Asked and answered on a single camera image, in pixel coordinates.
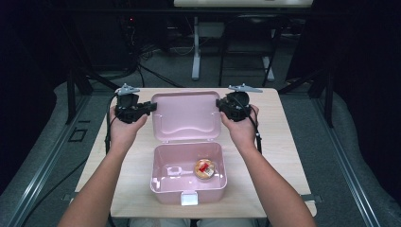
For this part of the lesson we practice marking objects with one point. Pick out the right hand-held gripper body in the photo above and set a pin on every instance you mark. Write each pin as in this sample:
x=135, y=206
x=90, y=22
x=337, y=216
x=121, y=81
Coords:
x=238, y=107

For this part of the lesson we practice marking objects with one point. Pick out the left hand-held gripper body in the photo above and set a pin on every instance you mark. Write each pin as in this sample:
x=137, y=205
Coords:
x=127, y=108

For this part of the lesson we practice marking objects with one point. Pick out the pink storage box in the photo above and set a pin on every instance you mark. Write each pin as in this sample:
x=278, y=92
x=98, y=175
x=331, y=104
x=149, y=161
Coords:
x=186, y=116

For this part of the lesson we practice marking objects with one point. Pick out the person's left hand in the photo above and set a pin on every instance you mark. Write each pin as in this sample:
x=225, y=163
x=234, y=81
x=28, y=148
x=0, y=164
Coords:
x=124, y=135

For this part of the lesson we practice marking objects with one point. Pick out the person's right hand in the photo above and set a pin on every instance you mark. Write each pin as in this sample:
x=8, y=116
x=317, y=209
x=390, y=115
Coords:
x=242, y=134

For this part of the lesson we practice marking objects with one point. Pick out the black chair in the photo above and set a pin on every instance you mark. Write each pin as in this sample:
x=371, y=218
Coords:
x=222, y=63

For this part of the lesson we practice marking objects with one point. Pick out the white desk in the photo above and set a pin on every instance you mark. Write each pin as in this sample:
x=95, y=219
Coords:
x=196, y=63

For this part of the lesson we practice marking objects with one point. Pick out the black metal stand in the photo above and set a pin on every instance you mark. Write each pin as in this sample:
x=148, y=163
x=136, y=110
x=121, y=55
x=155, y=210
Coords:
x=329, y=104
x=71, y=104

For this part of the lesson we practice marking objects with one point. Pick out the dark curtain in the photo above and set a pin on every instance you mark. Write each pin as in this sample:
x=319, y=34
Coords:
x=25, y=94
x=369, y=94

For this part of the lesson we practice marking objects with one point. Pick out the aluminium floor rail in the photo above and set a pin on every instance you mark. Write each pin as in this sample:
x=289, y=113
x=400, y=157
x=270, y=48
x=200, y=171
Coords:
x=346, y=176
x=38, y=176

